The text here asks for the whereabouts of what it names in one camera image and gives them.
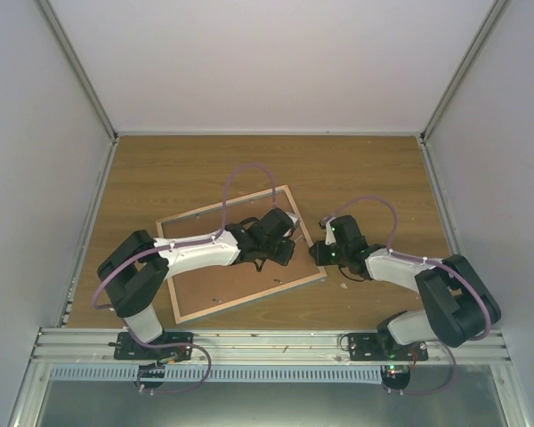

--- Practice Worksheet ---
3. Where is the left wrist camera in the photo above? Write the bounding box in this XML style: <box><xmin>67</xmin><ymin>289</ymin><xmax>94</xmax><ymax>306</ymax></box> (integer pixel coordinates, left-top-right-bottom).
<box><xmin>286</xmin><ymin>212</ymin><xmax>300</xmax><ymax>230</ymax></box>

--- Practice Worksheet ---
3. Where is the left aluminium corner post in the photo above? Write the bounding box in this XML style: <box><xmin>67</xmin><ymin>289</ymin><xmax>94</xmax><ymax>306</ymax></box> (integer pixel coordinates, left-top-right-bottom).
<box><xmin>35</xmin><ymin>0</ymin><xmax>118</xmax><ymax>145</ymax></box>

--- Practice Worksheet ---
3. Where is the aluminium corner post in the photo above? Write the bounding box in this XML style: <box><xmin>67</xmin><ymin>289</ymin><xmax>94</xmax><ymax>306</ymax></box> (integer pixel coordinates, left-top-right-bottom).
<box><xmin>35</xmin><ymin>0</ymin><xmax>118</xmax><ymax>145</ymax></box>
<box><xmin>419</xmin><ymin>0</ymin><xmax>510</xmax><ymax>144</ymax></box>

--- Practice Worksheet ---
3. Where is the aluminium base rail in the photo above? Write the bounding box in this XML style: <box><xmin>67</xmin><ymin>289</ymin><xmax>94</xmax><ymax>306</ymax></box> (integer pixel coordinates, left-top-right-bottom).
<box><xmin>30</xmin><ymin>328</ymin><xmax>511</xmax><ymax>366</ymax></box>

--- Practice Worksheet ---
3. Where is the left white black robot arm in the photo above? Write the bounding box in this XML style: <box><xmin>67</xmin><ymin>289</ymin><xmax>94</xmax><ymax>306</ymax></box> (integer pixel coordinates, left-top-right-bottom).
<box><xmin>93</xmin><ymin>207</ymin><xmax>300</xmax><ymax>359</ymax></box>

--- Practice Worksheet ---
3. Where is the grey slotted cable duct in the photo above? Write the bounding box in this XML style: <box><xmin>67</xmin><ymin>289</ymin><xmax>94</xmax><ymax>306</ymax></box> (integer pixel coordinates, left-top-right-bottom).
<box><xmin>50</xmin><ymin>364</ymin><xmax>382</xmax><ymax>384</ymax></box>

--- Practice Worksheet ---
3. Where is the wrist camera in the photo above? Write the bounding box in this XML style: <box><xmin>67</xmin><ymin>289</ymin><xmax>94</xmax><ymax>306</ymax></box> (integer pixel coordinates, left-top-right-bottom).
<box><xmin>320</xmin><ymin>216</ymin><xmax>336</xmax><ymax>246</ymax></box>
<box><xmin>286</xmin><ymin>212</ymin><xmax>300</xmax><ymax>230</ymax></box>

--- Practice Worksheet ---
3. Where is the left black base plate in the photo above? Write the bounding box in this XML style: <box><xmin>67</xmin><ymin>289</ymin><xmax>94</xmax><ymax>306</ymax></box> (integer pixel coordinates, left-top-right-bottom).
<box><xmin>108</xmin><ymin>332</ymin><xmax>193</xmax><ymax>362</ymax></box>

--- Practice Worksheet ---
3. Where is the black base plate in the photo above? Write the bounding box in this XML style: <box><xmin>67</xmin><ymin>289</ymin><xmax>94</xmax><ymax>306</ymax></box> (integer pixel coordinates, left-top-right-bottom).
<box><xmin>108</xmin><ymin>332</ymin><xmax>193</xmax><ymax>362</ymax></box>
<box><xmin>338</xmin><ymin>332</ymin><xmax>429</xmax><ymax>362</ymax></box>

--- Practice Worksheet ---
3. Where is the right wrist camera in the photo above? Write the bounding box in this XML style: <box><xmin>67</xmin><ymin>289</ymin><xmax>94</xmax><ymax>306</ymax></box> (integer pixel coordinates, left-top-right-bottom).
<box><xmin>320</xmin><ymin>216</ymin><xmax>336</xmax><ymax>246</ymax></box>

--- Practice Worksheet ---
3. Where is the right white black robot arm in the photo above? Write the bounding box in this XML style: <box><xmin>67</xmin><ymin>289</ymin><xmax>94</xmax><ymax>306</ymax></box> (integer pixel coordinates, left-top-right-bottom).
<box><xmin>309</xmin><ymin>215</ymin><xmax>502</xmax><ymax>360</ymax></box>

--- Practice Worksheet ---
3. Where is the purple cable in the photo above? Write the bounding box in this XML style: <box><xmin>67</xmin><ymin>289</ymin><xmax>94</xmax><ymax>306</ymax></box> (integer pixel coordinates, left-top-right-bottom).
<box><xmin>92</xmin><ymin>163</ymin><xmax>277</xmax><ymax>352</ymax></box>
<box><xmin>327</xmin><ymin>195</ymin><xmax>493</xmax><ymax>342</ymax></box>

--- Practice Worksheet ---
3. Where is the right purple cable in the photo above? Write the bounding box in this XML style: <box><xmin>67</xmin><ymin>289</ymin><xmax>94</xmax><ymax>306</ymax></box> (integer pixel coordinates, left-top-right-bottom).
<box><xmin>327</xmin><ymin>195</ymin><xmax>493</xmax><ymax>342</ymax></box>

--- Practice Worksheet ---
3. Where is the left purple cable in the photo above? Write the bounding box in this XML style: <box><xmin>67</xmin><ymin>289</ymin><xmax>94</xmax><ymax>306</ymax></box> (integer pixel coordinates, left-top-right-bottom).
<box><xmin>92</xmin><ymin>163</ymin><xmax>277</xmax><ymax>352</ymax></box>

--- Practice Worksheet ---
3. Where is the right aluminium corner post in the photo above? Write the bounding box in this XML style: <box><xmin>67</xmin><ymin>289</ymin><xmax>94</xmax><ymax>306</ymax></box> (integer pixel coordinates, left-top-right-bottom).
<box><xmin>419</xmin><ymin>0</ymin><xmax>510</xmax><ymax>144</ymax></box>

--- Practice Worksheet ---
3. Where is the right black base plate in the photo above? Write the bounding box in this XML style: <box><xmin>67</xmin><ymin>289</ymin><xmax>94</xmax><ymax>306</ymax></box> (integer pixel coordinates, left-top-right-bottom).
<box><xmin>338</xmin><ymin>332</ymin><xmax>429</xmax><ymax>362</ymax></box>

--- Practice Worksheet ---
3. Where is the blue wooden picture frame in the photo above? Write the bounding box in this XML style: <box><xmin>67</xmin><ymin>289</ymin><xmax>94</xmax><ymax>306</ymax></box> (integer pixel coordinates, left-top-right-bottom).
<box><xmin>156</xmin><ymin>203</ymin><xmax>327</xmax><ymax>324</ymax></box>

